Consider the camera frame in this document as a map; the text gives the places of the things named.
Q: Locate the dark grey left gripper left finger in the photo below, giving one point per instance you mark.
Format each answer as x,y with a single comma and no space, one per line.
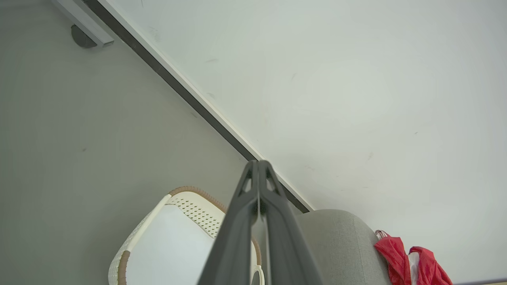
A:
233,237

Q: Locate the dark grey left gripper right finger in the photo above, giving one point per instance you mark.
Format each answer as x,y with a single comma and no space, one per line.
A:
289,245

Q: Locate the red basketball jersey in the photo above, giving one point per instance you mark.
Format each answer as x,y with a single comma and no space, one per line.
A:
404,261

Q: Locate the white perforated laundry basket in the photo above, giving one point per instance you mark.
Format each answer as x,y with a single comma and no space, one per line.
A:
194,213

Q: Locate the grey fabric sofa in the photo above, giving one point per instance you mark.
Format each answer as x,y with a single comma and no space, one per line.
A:
340,249

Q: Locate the white and dark baseboard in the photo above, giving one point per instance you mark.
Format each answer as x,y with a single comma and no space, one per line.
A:
198,103

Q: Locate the dark round foot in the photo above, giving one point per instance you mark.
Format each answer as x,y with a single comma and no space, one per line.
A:
81,39

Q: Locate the grey metal bar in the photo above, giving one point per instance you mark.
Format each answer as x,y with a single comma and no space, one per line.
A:
85,23

